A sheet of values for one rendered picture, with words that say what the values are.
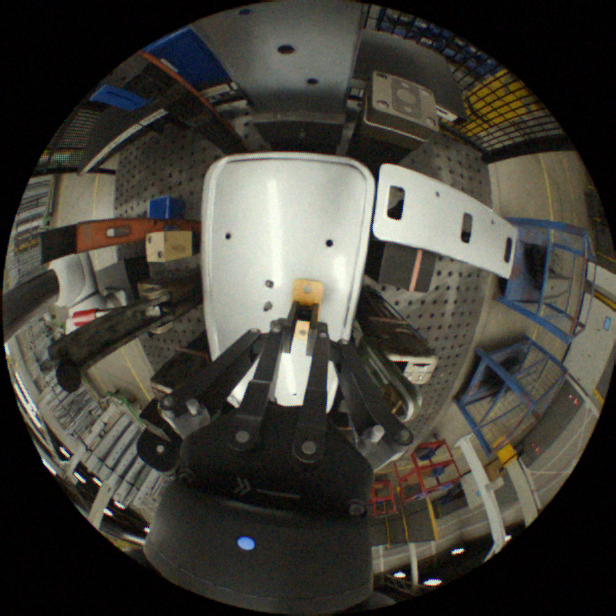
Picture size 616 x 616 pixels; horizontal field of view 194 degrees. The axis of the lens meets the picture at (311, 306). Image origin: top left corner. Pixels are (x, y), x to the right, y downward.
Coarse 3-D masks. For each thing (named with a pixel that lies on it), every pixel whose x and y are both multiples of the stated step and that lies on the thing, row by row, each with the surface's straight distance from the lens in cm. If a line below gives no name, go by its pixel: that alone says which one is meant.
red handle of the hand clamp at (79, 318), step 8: (160, 304) 26; (80, 312) 32; (88, 312) 31; (96, 312) 30; (104, 312) 29; (144, 312) 26; (152, 312) 26; (160, 312) 26; (72, 320) 33; (80, 320) 32; (88, 320) 31
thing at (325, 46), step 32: (288, 0) 19; (320, 0) 18; (224, 32) 21; (256, 32) 20; (288, 32) 20; (320, 32) 20; (352, 32) 19; (224, 64) 23; (256, 64) 23; (288, 64) 22; (320, 64) 22; (352, 64) 22; (256, 96) 27; (288, 96) 26; (320, 96) 26
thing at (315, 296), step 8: (296, 280) 22; (304, 280) 22; (312, 280) 22; (296, 288) 22; (312, 288) 22; (320, 288) 22; (296, 296) 22; (304, 296) 22; (312, 296) 22; (320, 296) 22; (304, 304) 22; (312, 304) 22; (320, 304) 22; (304, 320) 22; (296, 328) 24; (304, 328) 24; (296, 336) 24; (304, 336) 24
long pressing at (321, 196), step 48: (240, 192) 25; (288, 192) 23; (336, 192) 23; (240, 240) 24; (288, 240) 22; (336, 240) 22; (240, 288) 25; (288, 288) 23; (336, 288) 23; (240, 336) 28; (336, 336) 25; (240, 384) 35; (288, 384) 32; (336, 384) 32
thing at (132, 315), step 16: (128, 304) 25; (144, 304) 24; (96, 320) 24; (112, 320) 23; (128, 320) 25; (144, 320) 27; (160, 320) 26; (64, 336) 24; (80, 336) 22; (96, 336) 24; (112, 336) 24; (128, 336) 24; (48, 352) 23; (64, 352) 22; (80, 352) 24; (96, 352) 24; (112, 352) 24; (64, 368) 20; (80, 368) 23; (64, 384) 20
